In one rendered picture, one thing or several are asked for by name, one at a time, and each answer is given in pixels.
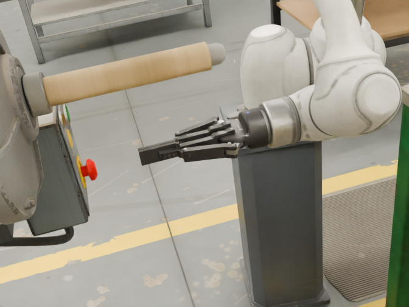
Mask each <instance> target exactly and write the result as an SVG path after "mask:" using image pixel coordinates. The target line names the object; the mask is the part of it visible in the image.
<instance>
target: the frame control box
mask: <svg viewBox="0 0 409 307"><path fill-rule="evenodd" d="M65 106H66V105H65V104H63V105H62V104H61V105H56V106H53V112H52V113H50V114H47V115H42V116H38V123H39V134H38V135H37V141H38V147H39V151H40V158H41V164H42V168H43V174H44V179H43V182H42V185H41V188H40V191H39V193H38V196H37V207H36V210H35V212H34V213H33V215H32V216H31V217H30V218H29V219H28V220H26V221H27V223H28V226H29V228H30V230H31V233H32V234H33V235H34V236H39V235H43V234H46V233H50V232H53V231H57V230H61V229H64V230H65V234H64V235H60V236H49V237H13V239H12V240H11V241H10V242H5V243H2V244H0V247H25V246H48V245H59V244H65V243H66V242H68V241H70V240H71V239H72V237H73V236H74V228H73V226H76V225H80V224H84V223H87V222H88V219H89V218H88V216H90V213H89V203H88V193H87V187H86V178H85V177H82V172H81V169H80V166H83V165H82V161H81V158H80V155H79V152H78V148H77V145H76V143H75V139H74V135H73V133H72V129H71V126H70V125H71V123H70V122H69V120H68V117H67V114H66V109H65ZM58 111H60V112H61V113H62V114H63V115H64V117H65V120H66V125H65V129H63V127H62V125H61V121H60V118H59V115H58ZM67 129H68V130H69V132H70V134H71V138H72V143H73V147H71V145H70V142H69V138H68V134H67Z"/></svg>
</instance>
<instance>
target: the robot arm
mask: <svg viewBox="0 0 409 307"><path fill-rule="evenodd" d="M312 1H313V3H314V4H315V6H316V8H317V10H318V12H319V14H320V16H321V17H319V18H318V19H317V20H316V22H315V24H314V25H313V29H312V31H311V33H310V36H309V37H307V38H295V36H294V34H293V32H291V31H290V30H288V29H287V28H286V27H282V26H279V25H275V24H270V25H265V26H260V27H258V28H256V29H254V30H252V31H251V32H250V34H249V36H248V37H247V38H246V40H245V43H244V45H243V49H242V54H241V58H240V81H241V87H242V94H243V99H244V104H243V105H239V106H237V112H235V113H231V114H229V115H228V116H227V118H228V119H227V120H225V121H222V120H219V116H218V115H215V116H213V117H211V118H210V119H208V120H207V121H203V122H201V123H198V124H195V125H193V126H190V127H188V128H185V129H182V130H180V131H177V132H175V137H174V139H173V140H170V141H165V142H162V143H158V144H152V145H149V146H145V147H140V148H138V153H139V157H140V161H141V164H142V166H144V165H147V164H151V163H156V162H159V161H163V160H168V159H171V158H175V157H179V158H182V159H184V162H186V163H187V162H193V161H203V160H213V159H218V158H237V157H238V150H239V149H241V148H243V147H246V148H247V149H248V150H253V149H257V148H260V147H265V146H268V147H269V148H275V147H279V146H284V145H287V144H293V143H296V142H300V141H324V140H327V139H332V138H336V137H346V138H348V137H356V136H362V135H366V134H369V133H372V132H375V131H376V130H378V129H380V128H382V127H383V126H385V125H386V124H387V123H389V122H390V121H391V120H392V119H393V118H394V116H395V115H396V113H397V112H398V110H399V107H400V104H401V100H402V90H401V87H400V84H399V81H398V80H397V78H396V76H395V75H394V74H393V73H392V72H391V71H390V70H389V69H387V68H386V67H384V66H385V62H386V48H385V44H384V42H383V40H382V37H381V36H380V35H379V34H378V33H377V32H376V31H374V30H372V29H371V26H370V23H369V22H368V21H367V19H366V18H365V17H364V16H363V10H364V5H365V0H312Z"/></svg>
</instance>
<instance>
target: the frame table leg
mask: <svg viewBox="0 0 409 307"><path fill-rule="evenodd" d="M385 307H409V107H408V106H407V105H405V104H404V103H403V106H402V120H401V128H400V141H399V155H398V163H397V177H396V190H395V198H394V211H393V225H392V233H391V247H390V260H389V268H388V282H387V289H386V303H385Z"/></svg>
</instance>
